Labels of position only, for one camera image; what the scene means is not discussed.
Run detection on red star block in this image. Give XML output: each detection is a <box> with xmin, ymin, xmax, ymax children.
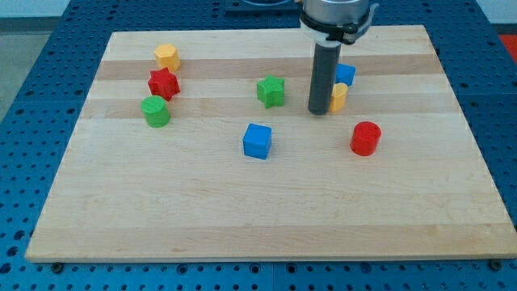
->
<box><xmin>148</xmin><ymin>68</ymin><xmax>181</xmax><ymax>102</ymax></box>

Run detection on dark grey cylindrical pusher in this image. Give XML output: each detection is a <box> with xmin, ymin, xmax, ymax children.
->
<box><xmin>308</xmin><ymin>44</ymin><xmax>341</xmax><ymax>116</ymax></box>

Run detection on green cylinder block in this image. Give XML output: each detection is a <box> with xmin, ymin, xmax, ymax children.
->
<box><xmin>141</xmin><ymin>95</ymin><xmax>170</xmax><ymax>128</ymax></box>

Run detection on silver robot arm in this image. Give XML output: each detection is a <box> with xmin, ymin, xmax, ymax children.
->
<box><xmin>300</xmin><ymin>0</ymin><xmax>379</xmax><ymax>116</ymax></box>

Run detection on green star block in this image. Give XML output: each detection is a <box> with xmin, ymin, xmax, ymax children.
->
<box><xmin>257</xmin><ymin>75</ymin><xmax>284</xmax><ymax>109</ymax></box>

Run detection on wooden board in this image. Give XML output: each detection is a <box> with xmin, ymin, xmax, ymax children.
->
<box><xmin>26</xmin><ymin>25</ymin><xmax>516</xmax><ymax>263</ymax></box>

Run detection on blue block behind pusher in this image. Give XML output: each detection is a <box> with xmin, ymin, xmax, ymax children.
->
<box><xmin>335</xmin><ymin>63</ymin><xmax>356</xmax><ymax>86</ymax></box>

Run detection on red cylinder block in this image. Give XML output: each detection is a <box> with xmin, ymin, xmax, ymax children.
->
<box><xmin>350</xmin><ymin>121</ymin><xmax>382</xmax><ymax>156</ymax></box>

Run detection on yellow hexagon block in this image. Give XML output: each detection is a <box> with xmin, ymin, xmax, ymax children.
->
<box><xmin>153</xmin><ymin>44</ymin><xmax>181</xmax><ymax>72</ymax></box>

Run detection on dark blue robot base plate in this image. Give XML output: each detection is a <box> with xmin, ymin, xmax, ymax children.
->
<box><xmin>223</xmin><ymin>0</ymin><xmax>299</xmax><ymax>15</ymax></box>

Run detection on blue cube block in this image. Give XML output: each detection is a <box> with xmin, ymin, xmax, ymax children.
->
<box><xmin>242</xmin><ymin>124</ymin><xmax>272</xmax><ymax>160</ymax></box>

